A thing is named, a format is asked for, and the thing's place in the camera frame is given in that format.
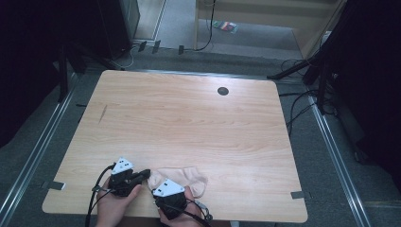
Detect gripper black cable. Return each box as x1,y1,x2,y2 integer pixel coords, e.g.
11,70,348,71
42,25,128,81
155,198,214,227
84,163,117,227

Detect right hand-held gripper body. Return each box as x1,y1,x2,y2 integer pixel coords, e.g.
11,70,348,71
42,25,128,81
151,178,189,221

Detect metal floor rail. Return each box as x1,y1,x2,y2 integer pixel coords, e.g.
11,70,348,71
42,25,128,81
306,94,374,227
0,71,80,223

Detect white floor cable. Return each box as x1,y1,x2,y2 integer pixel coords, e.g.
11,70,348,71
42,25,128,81
112,44,141,70

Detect black metal stand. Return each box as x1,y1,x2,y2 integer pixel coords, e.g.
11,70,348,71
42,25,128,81
57,44,88,103

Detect black floor cables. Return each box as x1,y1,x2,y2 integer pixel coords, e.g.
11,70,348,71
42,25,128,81
278,58,340,137

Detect person's left hand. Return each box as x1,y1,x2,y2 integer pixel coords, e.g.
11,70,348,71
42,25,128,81
95,176,143,227

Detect person's right hand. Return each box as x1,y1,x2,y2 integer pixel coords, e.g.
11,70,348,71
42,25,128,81
157,185,204,227

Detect person's legs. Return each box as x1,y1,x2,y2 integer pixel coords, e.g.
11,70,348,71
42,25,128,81
202,220,235,227

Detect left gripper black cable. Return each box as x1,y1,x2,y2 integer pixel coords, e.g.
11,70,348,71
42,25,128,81
84,163,117,227

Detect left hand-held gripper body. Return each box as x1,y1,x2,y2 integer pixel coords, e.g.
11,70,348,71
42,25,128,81
108,156,144,199

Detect black tripod stand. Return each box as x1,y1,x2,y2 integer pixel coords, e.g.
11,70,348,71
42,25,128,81
266,0,357,115

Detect black cabinet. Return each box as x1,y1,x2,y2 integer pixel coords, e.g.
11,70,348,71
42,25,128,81
96,0,142,61

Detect colourful packet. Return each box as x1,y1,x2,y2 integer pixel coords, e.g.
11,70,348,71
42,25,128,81
212,20,239,35

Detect black hanging cable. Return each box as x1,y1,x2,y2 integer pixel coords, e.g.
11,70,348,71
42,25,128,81
183,0,218,53

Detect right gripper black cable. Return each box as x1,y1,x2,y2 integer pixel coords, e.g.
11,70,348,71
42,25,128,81
155,198,214,227

